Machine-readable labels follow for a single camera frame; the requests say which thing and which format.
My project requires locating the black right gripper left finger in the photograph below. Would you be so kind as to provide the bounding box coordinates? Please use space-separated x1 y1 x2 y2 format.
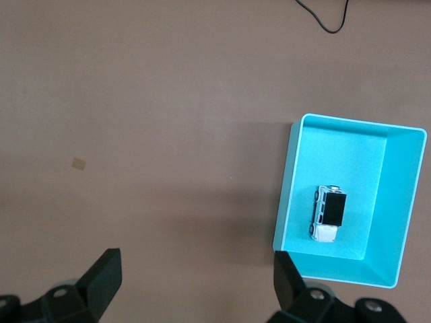
0 248 122 323

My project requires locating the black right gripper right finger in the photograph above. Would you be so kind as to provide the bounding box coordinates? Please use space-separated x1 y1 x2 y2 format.
265 250 408 323

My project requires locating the white jeep toy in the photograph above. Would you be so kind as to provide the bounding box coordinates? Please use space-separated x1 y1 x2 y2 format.
308 184 347 243

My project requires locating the teal plastic bin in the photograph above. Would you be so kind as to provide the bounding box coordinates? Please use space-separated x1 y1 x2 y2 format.
271 112 428 290

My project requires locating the thin black looped cable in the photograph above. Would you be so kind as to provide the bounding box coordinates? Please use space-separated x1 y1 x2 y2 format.
294 0 350 34

